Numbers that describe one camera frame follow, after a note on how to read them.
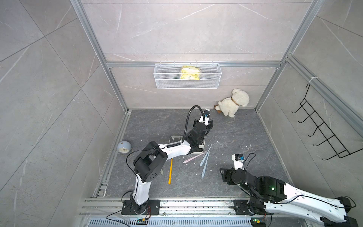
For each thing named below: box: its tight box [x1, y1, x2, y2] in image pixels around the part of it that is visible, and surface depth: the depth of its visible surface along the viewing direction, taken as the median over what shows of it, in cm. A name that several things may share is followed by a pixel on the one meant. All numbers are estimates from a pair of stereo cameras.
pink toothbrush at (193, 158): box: [182, 151, 207, 164], surface depth 94 cm
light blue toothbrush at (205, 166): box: [201, 151, 211, 178], surface depth 88 cm
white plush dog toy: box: [214, 88, 250, 118], surface depth 110 cm
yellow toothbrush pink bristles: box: [167, 157, 173, 185], surface depth 87 cm
